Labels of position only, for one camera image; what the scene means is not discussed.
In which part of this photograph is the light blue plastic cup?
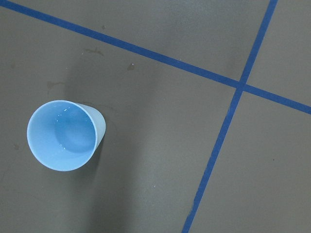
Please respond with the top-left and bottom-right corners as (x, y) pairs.
(27, 100), (106, 172)

